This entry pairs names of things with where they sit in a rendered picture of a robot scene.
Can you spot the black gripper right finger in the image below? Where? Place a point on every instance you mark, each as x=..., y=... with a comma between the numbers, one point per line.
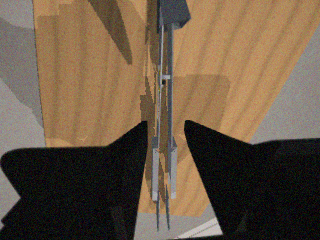
x=235, y=174

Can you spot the light brown wooden board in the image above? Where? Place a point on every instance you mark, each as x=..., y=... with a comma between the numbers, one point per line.
x=97, y=64

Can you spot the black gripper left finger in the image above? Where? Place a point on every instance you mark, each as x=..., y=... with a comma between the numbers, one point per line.
x=116, y=170

